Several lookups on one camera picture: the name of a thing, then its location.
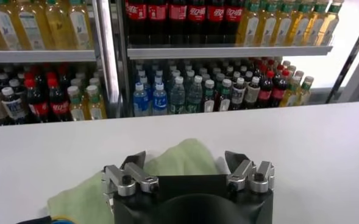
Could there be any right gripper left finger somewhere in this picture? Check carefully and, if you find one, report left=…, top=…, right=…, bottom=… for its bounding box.
left=101, top=150, right=160, bottom=197

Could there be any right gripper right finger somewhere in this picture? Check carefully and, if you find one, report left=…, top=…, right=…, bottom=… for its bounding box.
left=224, top=150, right=275, bottom=194

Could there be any green polo shirt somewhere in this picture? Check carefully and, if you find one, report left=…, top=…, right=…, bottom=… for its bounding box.
left=46, top=138, right=219, bottom=224

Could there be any small yellow tea bottle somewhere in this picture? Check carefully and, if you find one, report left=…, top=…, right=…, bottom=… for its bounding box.
left=85, top=85, right=108, bottom=120
left=281, top=75, right=302, bottom=107
left=66, top=85, right=90, bottom=121
left=296, top=75, right=315, bottom=106

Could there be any small blue drink bottle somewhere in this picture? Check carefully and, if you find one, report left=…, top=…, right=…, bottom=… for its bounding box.
left=151, top=82, right=169, bottom=116
left=132, top=82, right=151, bottom=117

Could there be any small cola bottle red cap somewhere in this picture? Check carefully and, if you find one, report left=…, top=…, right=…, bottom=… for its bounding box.
left=257, top=70, right=275, bottom=109
left=46, top=78, right=71, bottom=122
left=24, top=79, right=49, bottom=122
left=270, top=69, right=291, bottom=108

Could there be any small clear green bottle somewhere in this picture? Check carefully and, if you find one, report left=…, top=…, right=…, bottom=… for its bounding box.
left=185, top=75, right=204, bottom=114
left=168, top=75, right=187, bottom=115

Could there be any grey metal shelf unit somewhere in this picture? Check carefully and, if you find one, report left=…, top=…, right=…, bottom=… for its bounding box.
left=0, top=0, right=121, bottom=127
left=108, top=0, right=345, bottom=119

